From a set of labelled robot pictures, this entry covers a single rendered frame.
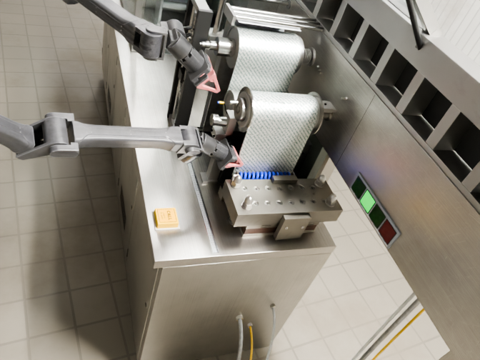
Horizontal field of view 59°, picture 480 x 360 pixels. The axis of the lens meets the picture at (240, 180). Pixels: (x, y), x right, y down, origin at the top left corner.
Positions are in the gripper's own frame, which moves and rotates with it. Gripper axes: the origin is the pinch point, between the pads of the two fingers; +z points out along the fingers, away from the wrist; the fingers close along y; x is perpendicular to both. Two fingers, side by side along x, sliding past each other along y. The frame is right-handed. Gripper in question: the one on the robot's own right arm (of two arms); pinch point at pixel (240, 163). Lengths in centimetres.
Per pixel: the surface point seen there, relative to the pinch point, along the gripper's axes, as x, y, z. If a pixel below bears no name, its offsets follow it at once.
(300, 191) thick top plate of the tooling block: 7.4, 10.5, 19.8
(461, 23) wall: 125, -156, 195
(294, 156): 13.3, 0.2, 15.2
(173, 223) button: -24.5, 13.4, -13.1
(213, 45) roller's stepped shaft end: 19.4, -29.4, -22.0
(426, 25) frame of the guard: 68, 14, -5
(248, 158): 3.6, 0.3, 0.5
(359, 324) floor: -42, 18, 138
